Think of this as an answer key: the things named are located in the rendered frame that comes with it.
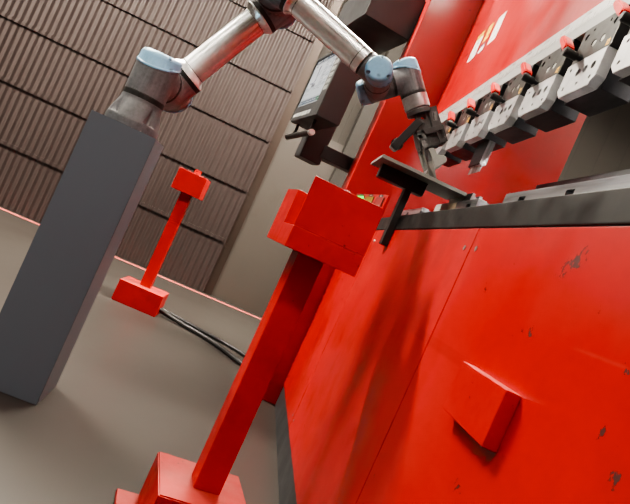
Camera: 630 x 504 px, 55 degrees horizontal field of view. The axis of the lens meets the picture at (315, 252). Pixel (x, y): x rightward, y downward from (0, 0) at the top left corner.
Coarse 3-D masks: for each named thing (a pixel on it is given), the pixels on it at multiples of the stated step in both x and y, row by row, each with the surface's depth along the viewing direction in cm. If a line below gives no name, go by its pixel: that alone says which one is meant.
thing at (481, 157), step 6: (480, 144) 180; (486, 144) 174; (492, 144) 173; (480, 150) 177; (486, 150) 173; (492, 150) 173; (474, 156) 181; (480, 156) 175; (486, 156) 173; (474, 162) 178; (480, 162) 173; (486, 162) 173; (474, 168) 179; (480, 168) 173; (468, 174) 182
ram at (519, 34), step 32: (512, 0) 208; (544, 0) 169; (576, 0) 143; (480, 32) 238; (512, 32) 189; (544, 32) 156; (576, 32) 134; (480, 64) 213; (448, 96) 244; (480, 96) 193
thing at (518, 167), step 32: (448, 0) 261; (480, 0) 262; (416, 32) 261; (448, 32) 262; (448, 64) 262; (384, 128) 261; (576, 128) 268; (416, 160) 262; (512, 160) 266; (544, 160) 267; (352, 192) 261; (384, 192) 262; (480, 192) 265; (512, 192) 266; (320, 288) 261; (288, 352) 261
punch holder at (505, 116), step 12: (516, 84) 160; (528, 84) 153; (504, 96) 166; (516, 96) 154; (504, 108) 160; (516, 108) 153; (492, 120) 166; (504, 120) 155; (516, 120) 153; (492, 132) 165; (504, 132) 161; (516, 132) 157; (528, 132) 154
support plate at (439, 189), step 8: (376, 160) 175; (384, 160) 169; (392, 160) 167; (400, 168) 170; (408, 168) 167; (416, 176) 172; (424, 176) 168; (432, 184) 173; (440, 184) 168; (432, 192) 185; (440, 192) 179; (448, 192) 174; (456, 192) 169; (464, 192) 169
